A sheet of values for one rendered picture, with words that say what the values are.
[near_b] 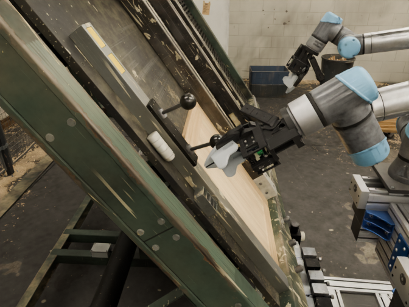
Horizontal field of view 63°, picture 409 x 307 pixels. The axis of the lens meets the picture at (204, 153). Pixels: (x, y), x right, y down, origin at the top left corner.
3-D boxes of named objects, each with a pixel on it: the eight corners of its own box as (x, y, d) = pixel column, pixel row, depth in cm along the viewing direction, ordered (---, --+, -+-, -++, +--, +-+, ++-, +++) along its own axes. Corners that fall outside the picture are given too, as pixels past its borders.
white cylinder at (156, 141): (145, 140, 80) (165, 164, 83) (154, 134, 79) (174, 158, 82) (148, 134, 83) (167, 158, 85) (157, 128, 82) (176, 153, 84)
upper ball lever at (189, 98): (158, 125, 83) (194, 111, 74) (149, 112, 82) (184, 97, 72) (167, 116, 86) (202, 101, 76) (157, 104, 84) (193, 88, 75)
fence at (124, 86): (278, 293, 107) (290, 289, 106) (68, 35, 73) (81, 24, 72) (276, 281, 112) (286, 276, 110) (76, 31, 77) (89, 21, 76)
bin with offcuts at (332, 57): (351, 102, 524) (360, 61, 494) (318, 102, 529) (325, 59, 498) (342, 92, 570) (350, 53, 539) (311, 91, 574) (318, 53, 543)
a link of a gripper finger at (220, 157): (200, 175, 69) (238, 154, 66) (196, 155, 73) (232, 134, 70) (208, 183, 71) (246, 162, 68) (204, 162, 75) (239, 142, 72)
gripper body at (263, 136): (238, 159, 64) (296, 127, 60) (229, 129, 70) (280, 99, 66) (256, 178, 69) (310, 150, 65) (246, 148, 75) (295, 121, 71)
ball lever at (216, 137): (186, 160, 88) (224, 151, 78) (178, 149, 86) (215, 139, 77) (193, 151, 90) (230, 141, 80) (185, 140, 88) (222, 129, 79)
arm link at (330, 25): (346, 21, 131) (327, 9, 131) (328, 46, 136) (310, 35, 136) (344, 20, 138) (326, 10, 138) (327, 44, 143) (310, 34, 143)
